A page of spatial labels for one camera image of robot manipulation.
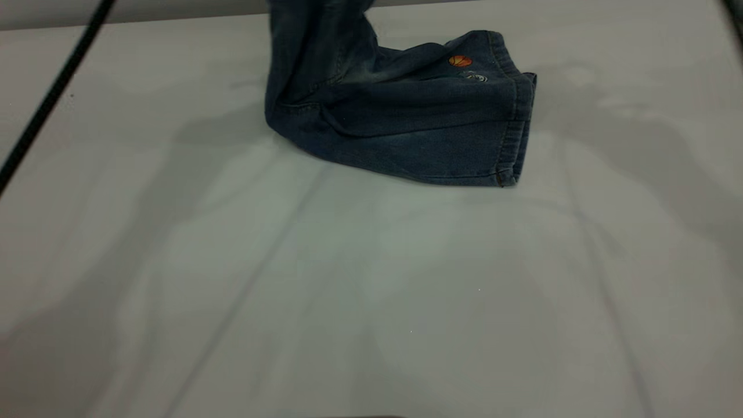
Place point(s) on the blue denim shorts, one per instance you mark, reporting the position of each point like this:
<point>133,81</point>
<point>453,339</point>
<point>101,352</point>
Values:
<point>406,116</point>

